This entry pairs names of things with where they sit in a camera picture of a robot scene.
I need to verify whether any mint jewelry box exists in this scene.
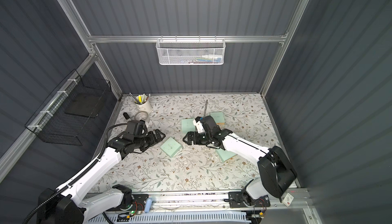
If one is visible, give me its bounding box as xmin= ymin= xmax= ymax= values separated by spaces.
xmin=160 ymin=137 xmax=183 ymax=158
xmin=210 ymin=112 xmax=225 ymax=126
xmin=181 ymin=118 xmax=197 ymax=134
xmin=215 ymin=149 xmax=236 ymax=162

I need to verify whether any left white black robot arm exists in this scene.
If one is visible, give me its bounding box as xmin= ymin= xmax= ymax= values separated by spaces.
xmin=23 ymin=120 xmax=166 ymax=224

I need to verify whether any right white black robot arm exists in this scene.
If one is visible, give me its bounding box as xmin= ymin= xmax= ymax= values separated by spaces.
xmin=183 ymin=116 xmax=298 ymax=206

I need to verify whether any clear tape roll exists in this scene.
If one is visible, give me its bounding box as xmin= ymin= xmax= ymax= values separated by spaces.
xmin=134 ymin=111 xmax=150 ymax=123

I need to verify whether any floral table mat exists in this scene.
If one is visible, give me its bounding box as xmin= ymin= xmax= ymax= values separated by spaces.
xmin=91 ymin=94 xmax=279 ymax=193

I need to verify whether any black marker pen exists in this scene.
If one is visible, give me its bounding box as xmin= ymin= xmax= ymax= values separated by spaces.
xmin=123 ymin=112 xmax=130 ymax=120

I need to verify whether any white pen holder cup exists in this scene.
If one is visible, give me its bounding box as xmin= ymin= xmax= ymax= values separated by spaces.
xmin=129 ymin=93 xmax=152 ymax=114

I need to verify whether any white perforated front panel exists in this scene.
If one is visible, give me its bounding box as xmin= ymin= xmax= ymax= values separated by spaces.
xmin=88 ymin=211 xmax=251 ymax=224

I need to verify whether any white square tag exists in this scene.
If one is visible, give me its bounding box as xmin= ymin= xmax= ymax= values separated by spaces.
xmin=282 ymin=193 xmax=294 ymax=207

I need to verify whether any blue cylinder on rail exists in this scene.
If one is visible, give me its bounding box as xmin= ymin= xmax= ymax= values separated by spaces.
xmin=144 ymin=197 xmax=153 ymax=213

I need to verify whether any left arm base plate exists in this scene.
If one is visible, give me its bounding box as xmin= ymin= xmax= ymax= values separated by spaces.
xmin=108 ymin=194 xmax=150 ymax=211

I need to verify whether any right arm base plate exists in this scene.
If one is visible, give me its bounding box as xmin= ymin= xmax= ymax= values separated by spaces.
xmin=224 ymin=191 xmax=271 ymax=208

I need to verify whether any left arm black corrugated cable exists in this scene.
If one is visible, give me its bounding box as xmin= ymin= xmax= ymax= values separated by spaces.
xmin=22 ymin=122 xmax=129 ymax=224

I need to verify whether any white wire wall basket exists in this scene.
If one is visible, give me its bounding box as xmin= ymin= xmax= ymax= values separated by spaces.
xmin=156 ymin=37 xmax=226 ymax=65

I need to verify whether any black wire side basket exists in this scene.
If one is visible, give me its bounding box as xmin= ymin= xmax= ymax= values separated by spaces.
xmin=25 ymin=71 xmax=112 ymax=146

